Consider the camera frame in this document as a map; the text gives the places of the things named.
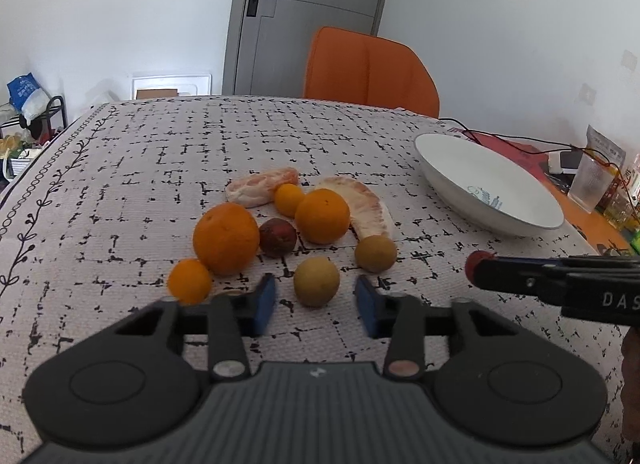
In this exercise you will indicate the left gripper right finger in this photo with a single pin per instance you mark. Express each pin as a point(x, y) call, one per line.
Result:
point(486, 375)

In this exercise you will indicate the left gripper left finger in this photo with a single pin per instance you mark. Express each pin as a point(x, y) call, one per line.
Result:
point(143, 376)

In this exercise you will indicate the small tangerine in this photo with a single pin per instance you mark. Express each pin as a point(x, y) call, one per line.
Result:
point(189, 282)
point(287, 198)

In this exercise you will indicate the large orange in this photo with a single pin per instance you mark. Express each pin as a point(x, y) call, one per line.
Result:
point(226, 239)

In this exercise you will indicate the brown round fruit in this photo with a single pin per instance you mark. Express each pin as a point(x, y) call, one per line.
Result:
point(316, 281)
point(376, 254)

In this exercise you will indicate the dark red plum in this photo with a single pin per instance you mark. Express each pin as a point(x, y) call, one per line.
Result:
point(277, 237)

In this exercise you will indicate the large peeled pomelo segment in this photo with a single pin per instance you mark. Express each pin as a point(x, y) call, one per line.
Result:
point(369, 215)

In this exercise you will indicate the medium orange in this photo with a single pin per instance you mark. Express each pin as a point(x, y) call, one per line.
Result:
point(323, 217)

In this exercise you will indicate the small tangerine back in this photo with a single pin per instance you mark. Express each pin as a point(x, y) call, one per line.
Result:
point(287, 198)

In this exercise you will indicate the person's right hand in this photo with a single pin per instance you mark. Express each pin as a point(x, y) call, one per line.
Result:
point(631, 391)

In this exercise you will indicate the red orange table mat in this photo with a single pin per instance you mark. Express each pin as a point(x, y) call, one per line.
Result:
point(593, 227)

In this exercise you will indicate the plastic drink bottle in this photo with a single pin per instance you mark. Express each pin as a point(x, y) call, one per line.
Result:
point(623, 207)

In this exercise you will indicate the clear plastic cup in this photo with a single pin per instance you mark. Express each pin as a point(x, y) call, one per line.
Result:
point(593, 177)

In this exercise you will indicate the white black device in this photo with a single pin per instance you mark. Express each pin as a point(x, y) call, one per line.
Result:
point(564, 162)

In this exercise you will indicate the snack bag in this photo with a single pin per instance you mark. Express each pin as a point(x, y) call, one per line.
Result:
point(604, 149)

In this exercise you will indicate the white plate with logo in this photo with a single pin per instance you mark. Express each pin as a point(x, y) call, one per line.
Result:
point(487, 188)

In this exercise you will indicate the patterned white tablecloth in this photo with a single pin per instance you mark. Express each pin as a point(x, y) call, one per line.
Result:
point(91, 231)

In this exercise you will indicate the peeled orange-pink citrus segment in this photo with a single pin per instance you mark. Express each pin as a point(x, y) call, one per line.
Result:
point(258, 189)

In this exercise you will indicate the black metal rack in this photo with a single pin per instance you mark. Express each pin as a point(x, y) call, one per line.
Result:
point(42, 128)

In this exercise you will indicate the white framed board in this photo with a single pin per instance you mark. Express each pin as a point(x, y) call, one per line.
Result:
point(154, 86)

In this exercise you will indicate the blue and white bag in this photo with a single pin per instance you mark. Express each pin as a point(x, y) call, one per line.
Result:
point(27, 97)

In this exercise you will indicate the orange chair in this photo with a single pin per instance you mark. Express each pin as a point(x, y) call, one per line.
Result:
point(351, 67)

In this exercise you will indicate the grey door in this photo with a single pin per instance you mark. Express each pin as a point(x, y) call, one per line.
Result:
point(267, 55)

